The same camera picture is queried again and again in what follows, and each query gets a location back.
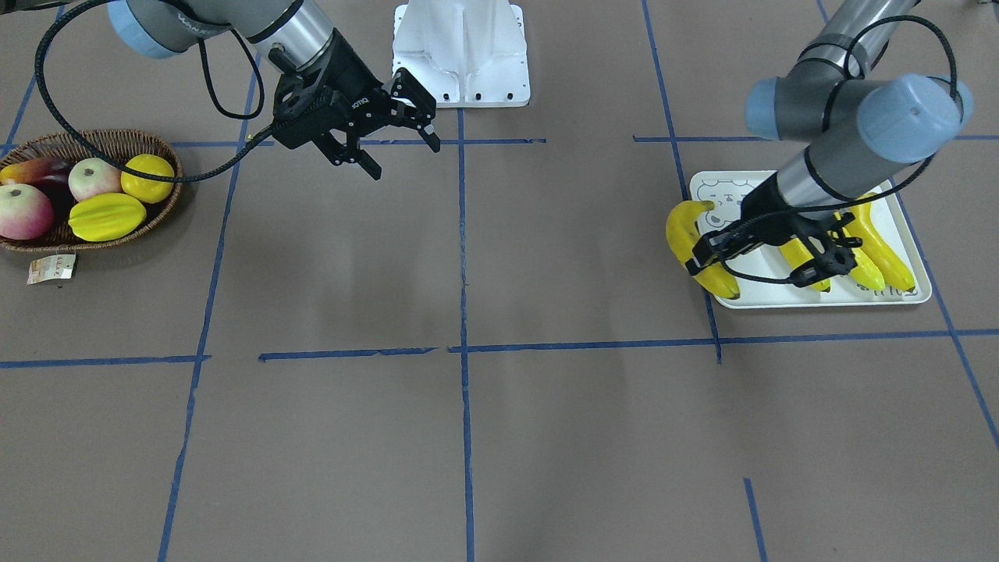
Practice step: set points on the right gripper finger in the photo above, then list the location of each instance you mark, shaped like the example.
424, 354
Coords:
350, 151
412, 106

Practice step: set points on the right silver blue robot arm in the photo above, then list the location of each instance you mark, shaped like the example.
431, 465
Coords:
161, 29

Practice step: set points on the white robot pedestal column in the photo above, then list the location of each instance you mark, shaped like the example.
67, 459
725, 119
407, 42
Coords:
467, 54

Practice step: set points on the red yellow mango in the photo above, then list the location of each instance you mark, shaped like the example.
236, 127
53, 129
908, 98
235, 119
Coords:
48, 172

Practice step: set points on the yellow star fruit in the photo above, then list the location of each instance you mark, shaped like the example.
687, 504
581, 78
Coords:
106, 217

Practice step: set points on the white rectangular bear plate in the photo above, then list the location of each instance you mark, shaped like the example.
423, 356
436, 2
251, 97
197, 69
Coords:
726, 190

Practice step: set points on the pale green apple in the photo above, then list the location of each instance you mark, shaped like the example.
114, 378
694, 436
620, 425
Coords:
92, 177

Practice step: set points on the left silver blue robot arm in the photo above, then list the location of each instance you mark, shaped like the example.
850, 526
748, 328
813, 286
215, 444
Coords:
856, 132

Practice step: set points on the pink red apple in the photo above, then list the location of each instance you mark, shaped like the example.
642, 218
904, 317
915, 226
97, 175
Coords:
26, 213

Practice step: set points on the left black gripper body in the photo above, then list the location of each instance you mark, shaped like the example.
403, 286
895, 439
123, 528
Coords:
769, 209

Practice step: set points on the yellow lemon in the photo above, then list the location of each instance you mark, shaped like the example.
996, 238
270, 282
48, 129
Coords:
147, 178

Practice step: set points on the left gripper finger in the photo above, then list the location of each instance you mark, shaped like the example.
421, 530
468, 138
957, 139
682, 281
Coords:
717, 247
824, 265

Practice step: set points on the basket paper tag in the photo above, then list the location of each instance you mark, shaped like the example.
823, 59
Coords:
56, 267

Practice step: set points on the brown wicker basket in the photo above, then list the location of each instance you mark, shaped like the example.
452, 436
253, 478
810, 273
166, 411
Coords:
57, 196

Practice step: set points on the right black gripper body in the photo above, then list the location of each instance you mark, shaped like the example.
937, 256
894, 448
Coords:
353, 80

